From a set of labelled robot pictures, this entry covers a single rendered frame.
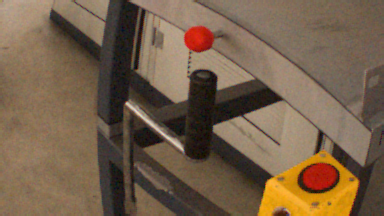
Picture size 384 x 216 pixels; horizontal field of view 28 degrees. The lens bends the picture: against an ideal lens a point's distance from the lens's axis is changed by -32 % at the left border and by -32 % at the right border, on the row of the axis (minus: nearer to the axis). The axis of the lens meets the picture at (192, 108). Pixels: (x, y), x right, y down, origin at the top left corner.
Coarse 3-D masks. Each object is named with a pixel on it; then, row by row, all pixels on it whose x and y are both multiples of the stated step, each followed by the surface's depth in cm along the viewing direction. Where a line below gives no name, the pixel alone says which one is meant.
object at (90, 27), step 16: (64, 0) 298; (80, 0) 287; (96, 0) 277; (64, 16) 299; (80, 16) 288; (96, 16) 279; (144, 16) 260; (80, 32) 293; (96, 32) 280; (144, 32) 262; (96, 48) 285; (144, 48) 264; (144, 64) 265; (144, 80) 267
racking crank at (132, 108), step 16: (192, 80) 121; (208, 80) 121; (192, 96) 122; (208, 96) 121; (128, 112) 136; (144, 112) 133; (192, 112) 123; (208, 112) 122; (128, 128) 137; (160, 128) 131; (192, 128) 123; (208, 128) 124; (128, 144) 139; (176, 144) 129; (192, 144) 124; (208, 144) 125; (128, 160) 140; (192, 160) 125; (128, 176) 141; (128, 192) 143; (128, 208) 145
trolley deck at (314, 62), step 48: (144, 0) 131; (192, 0) 123; (240, 0) 124; (288, 0) 127; (336, 0) 133; (240, 48) 118; (288, 48) 113; (336, 48) 116; (288, 96) 113; (336, 96) 105; (336, 144) 106
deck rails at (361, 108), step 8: (368, 72) 97; (376, 72) 99; (368, 80) 98; (368, 88) 99; (376, 88) 100; (368, 96) 99; (376, 96) 101; (352, 104) 103; (360, 104) 103; (368, 104) 100; (376, 104) 102; (352, 112) 102; (360, 112) 101; (368, 112) 101; (376, 112) 102; (360, 120) 100
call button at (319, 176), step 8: (312, 168) 81; (320, 168) 81; (328, 168) 81; (304, 176) 80; (312, 176) 80; (320, 176) 80; (328, 176) 80; (304, 184) 79; (312, 184) 79; (320, 184) 79; (328, 184) 79
